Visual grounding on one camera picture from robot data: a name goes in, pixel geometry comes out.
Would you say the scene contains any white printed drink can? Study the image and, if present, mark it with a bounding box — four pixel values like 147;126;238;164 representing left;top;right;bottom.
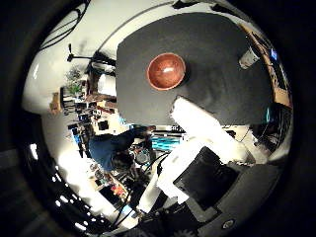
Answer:
238;46;262;70

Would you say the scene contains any red-brown round bowl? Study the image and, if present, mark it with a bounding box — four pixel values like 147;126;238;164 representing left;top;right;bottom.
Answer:
146;52;188;92

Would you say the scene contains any wooden desk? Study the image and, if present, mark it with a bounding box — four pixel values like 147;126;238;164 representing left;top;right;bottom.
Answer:
241;24;294;109

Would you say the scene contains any person in blue shirt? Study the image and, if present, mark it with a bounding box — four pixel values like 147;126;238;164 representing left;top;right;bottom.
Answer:
88;124;158;176

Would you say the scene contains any green potted plant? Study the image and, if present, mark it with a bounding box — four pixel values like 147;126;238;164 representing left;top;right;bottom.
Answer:
64;67;84;97

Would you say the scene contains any black tripod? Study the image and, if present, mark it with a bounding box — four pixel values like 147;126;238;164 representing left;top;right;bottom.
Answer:
66;42;117;67

